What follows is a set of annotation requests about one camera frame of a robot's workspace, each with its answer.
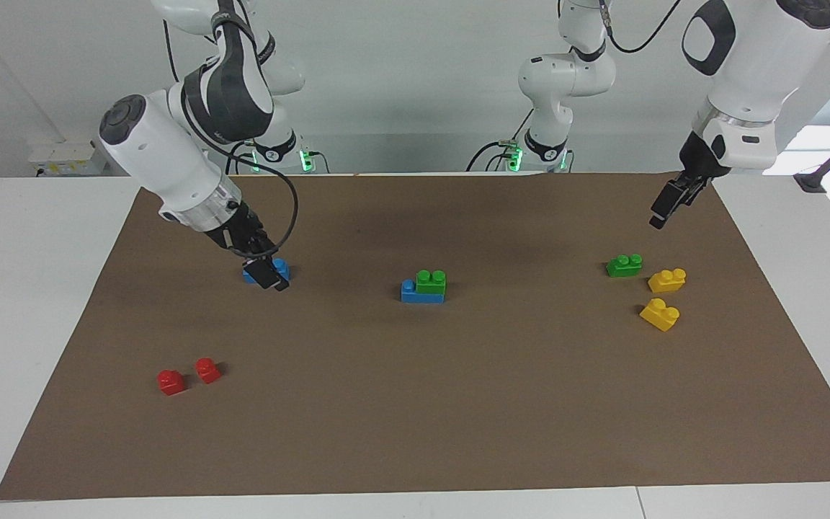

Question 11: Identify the blue three-stud toy brick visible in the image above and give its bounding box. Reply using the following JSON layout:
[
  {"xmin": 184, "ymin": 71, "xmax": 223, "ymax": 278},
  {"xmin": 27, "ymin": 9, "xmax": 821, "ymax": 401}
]
[
  {"xmin": 401, "ymin": 279, "xmax": 447, "ymax": 304},
  {"xmin": 242, "ymin": 258, "xmax": 291, "ymax": 283}
]

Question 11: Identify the yellow two-stud toy brick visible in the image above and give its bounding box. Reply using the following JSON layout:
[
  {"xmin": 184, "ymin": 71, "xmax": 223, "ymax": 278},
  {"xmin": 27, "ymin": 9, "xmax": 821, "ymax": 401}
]
[
  {"xmin": 648, "ymin": 268, "xmax": 687, "ymax": 293},
  {"xmin": 639, "ymin": 298, "xmax": 681, "ymax": 332}
]

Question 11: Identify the white box with yellow label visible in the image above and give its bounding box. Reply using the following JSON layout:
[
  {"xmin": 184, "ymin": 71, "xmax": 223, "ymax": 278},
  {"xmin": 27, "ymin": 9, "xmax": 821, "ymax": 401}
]
[{"xmin": 28, "ymin": 141, "xmax": 110, "ymax": 177}]

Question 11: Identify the brown table mat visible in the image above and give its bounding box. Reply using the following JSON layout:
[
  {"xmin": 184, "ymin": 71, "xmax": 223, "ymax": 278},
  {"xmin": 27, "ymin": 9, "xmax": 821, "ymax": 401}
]
[{"xmin": 0, "ymin": 172, "xmax": 830, "ymax": 501}]

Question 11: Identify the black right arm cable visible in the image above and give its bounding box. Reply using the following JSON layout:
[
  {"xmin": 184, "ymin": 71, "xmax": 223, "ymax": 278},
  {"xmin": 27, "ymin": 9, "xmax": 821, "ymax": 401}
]
[{"xmin": 163, "ymin": 18, "xmax": 300, "ymax": 259}]

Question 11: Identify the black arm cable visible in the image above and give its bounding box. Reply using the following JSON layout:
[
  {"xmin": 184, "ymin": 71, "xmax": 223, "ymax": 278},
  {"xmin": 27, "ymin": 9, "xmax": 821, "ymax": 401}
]
[
  {"xmin": 602, "ymin": 0, "xmax": 684, "ymax": 54},
  {"xmin": 163, "ymin": 18, "xmax": 300, "ymax": 259}
]

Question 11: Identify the black right base cable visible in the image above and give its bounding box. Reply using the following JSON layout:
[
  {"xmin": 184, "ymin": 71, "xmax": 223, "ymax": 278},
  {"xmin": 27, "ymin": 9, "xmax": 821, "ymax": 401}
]
[{"xmin": 226, "ymin": 141, "xmax": 254, "ymax": 175}]

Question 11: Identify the black base cable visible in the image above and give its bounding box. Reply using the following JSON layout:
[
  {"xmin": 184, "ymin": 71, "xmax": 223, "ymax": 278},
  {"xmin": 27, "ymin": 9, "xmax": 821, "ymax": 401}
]
[
  {"xmin": 226, "ymin": 141, "xmax": 254, "ymax": 175},
  {"xmin": 466, "ymin": 142, "xmax": 513, "ymax": 172}
]

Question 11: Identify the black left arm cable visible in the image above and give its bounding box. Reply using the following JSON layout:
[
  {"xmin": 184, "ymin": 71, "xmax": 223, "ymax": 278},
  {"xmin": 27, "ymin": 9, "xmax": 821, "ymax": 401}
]
[{"xmin": 602, "ymin": 0, "xmax": 684, "ymax": 54}]

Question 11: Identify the black left base cable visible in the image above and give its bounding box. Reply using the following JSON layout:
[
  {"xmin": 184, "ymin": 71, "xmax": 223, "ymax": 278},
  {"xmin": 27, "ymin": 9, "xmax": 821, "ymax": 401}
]
[{"xmin": 466, "ymin": 142, "xmax": 513, "ymax": 172}]

